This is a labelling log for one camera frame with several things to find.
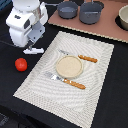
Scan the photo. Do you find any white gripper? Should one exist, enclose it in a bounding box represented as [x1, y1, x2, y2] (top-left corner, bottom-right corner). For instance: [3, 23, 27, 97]
[6, 7, 46, 51]

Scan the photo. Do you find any white toy fish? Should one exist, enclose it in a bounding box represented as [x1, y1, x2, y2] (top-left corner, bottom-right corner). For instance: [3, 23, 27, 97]
[23, 48, 44, 54]

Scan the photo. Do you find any red round sausage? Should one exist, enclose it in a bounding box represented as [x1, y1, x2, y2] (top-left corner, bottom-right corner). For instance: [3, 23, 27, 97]
[15, 58, 28, 72]

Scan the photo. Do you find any grey frying pan with handle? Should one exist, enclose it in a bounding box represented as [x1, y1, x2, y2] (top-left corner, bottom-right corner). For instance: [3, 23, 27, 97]
[56, 1, 78, 19]

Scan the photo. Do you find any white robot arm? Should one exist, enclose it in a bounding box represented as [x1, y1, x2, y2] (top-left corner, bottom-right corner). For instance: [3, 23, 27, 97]
[6, 0, 48, 50]

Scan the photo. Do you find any round wooden plate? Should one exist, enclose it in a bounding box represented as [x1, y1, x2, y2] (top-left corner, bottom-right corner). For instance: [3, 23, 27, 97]
[56, 55, 83, 79]

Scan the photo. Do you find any grey cooking pot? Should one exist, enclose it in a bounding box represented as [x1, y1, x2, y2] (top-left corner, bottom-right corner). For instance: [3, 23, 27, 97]
[79, 1, 102, 24]

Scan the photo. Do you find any beige woven placemat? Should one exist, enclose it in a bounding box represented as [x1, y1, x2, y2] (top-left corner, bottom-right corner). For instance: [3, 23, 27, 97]
[12, 30, 115, 128]

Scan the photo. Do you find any cream bowl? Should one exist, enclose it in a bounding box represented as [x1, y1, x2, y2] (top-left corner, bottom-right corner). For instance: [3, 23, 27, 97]
[119, 5, 128, 30]

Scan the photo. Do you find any fork with wooden handle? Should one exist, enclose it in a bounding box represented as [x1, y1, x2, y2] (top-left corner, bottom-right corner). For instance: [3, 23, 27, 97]
[44, 72, 86, 89]

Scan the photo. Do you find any knife with wooden handle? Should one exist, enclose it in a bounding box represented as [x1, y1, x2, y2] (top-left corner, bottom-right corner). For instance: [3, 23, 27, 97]
[58, 49, 98, 63]

